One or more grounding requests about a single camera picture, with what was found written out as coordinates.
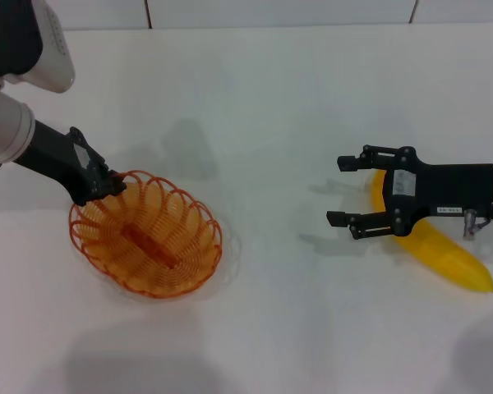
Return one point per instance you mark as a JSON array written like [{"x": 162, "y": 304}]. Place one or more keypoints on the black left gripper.
[{"x": 61, "y": 160}]

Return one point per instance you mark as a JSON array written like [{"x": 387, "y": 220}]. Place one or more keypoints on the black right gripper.
[{"x": 435, "y": 189}]

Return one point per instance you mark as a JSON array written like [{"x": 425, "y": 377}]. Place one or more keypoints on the yellow banana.
[{"x": 443, "y": 254}]

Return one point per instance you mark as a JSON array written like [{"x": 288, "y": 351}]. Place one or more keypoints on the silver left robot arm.
[{"x": 8, "y": 127}]

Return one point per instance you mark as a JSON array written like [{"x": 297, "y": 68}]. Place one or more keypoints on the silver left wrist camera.
[{"x": 53, "y": 53}]

